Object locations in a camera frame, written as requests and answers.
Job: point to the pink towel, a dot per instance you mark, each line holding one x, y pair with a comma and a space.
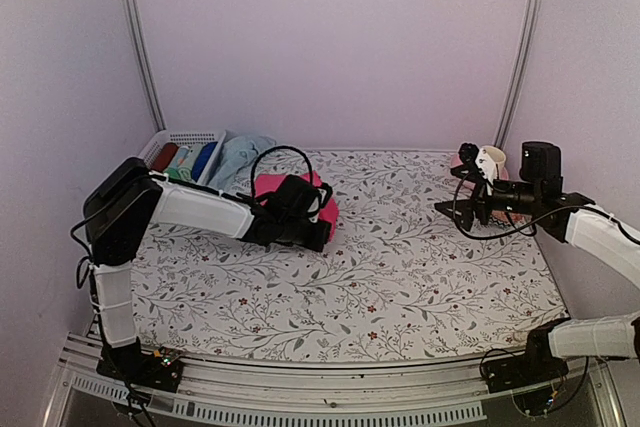
269, 183

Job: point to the left aluminium post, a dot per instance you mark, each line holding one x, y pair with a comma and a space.
134, 22

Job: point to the light blue towel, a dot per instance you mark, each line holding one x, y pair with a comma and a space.
236, 154

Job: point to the aluminium post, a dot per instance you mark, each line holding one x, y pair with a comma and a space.
134, 22
531, 13

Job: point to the blue rolled towel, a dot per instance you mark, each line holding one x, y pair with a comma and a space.
202, 160

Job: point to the floral tablecloth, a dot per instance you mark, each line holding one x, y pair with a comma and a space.
398, 282

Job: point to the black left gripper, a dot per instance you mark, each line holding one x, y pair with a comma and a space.
318, 243

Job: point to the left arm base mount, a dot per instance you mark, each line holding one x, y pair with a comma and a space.
130, 364

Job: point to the white plastic basket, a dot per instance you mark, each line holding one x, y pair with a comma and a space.
152, 149

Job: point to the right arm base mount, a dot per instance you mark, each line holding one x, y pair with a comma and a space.
519, 371

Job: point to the pink saucer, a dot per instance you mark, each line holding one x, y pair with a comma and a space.
503, 173

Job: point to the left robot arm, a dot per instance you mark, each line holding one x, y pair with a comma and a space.
118, 213

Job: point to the teal patterned rolled towel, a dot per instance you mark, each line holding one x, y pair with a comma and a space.
185, 157

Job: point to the cream mug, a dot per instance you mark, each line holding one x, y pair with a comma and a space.
487, 161

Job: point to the dark red rolled towel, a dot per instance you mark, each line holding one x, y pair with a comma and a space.
164, 157

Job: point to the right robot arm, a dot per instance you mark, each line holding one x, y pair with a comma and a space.
570, 218

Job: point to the green rolled towel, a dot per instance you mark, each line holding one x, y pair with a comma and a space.
179, 173

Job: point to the right aluminium post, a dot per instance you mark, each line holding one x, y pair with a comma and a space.
531, 13

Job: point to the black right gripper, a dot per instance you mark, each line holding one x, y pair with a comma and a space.
464, 206

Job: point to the front aluminium rail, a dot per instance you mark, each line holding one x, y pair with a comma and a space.
231, 392

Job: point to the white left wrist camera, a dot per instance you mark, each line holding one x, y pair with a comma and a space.
312, 213

